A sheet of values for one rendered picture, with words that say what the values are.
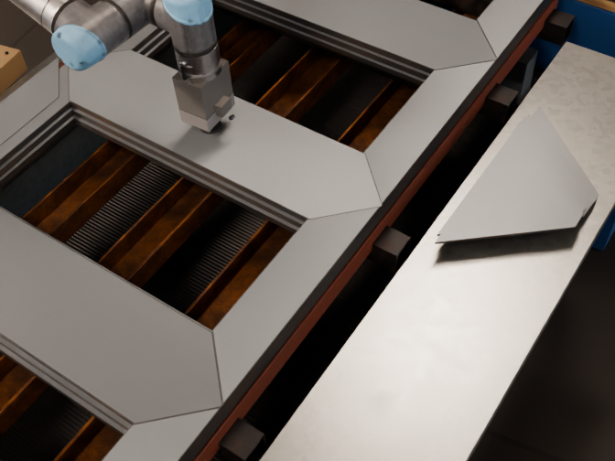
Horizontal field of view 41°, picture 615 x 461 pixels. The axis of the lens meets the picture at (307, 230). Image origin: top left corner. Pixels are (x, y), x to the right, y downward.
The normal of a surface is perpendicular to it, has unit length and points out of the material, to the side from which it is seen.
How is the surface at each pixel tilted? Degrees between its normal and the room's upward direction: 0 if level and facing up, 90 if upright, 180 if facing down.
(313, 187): 0
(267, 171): 0
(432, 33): 0
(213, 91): 90
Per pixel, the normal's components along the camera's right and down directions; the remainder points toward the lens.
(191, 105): -0.51, 0.69
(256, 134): -0.04, -0.62
